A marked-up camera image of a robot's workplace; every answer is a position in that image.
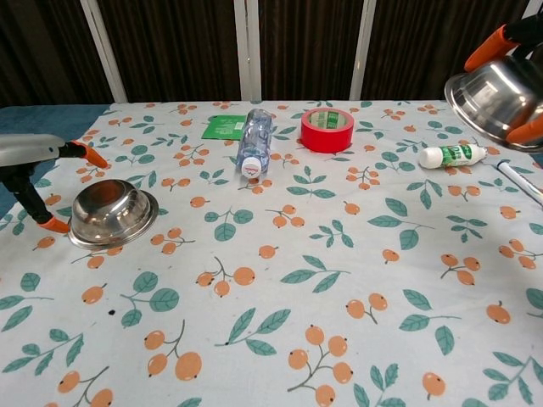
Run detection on white glue bottle green label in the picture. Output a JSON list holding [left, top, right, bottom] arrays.
[[418, 143, 488, 169]]

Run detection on white frame post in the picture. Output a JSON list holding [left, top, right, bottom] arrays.
[[233, 0, 262, 102], [518, 0, 543, 21], [80, 0, 128, 103], [350, 0, 377, 102]]

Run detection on teal table cover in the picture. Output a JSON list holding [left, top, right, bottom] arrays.
[[0, 98, 543, 217]]

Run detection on stainless steel bowl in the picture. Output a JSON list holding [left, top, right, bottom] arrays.
[[67, 179, 160, 249], [444, 57, 543, 153]]

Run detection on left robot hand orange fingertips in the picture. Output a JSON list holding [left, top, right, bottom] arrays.
[[0, 133, 108, 234]]

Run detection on dark brown pleated curtain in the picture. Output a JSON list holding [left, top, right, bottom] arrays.
[[0, 0, 543, 108]]

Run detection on green paper packet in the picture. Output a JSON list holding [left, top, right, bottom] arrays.
[[201, 114, 247, 140]]

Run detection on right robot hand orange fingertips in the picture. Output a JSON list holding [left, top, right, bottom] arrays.
[[463, 12, 543, 148]]

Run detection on white marker pen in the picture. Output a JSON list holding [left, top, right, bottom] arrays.
[[495, 159, 543, 197]]

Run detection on clear plastic water bottle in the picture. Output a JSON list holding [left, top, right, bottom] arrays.
[[235, 108, 273, 178]]

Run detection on red tape roll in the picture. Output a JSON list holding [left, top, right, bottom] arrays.
[[300, 108, 355, 153]]

